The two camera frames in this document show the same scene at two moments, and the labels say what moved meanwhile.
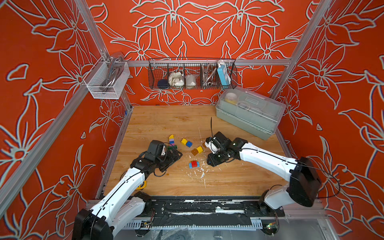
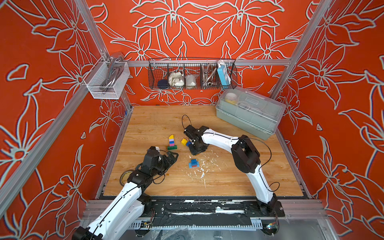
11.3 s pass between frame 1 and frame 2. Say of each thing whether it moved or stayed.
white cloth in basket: stayed
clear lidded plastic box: stayed
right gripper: moved
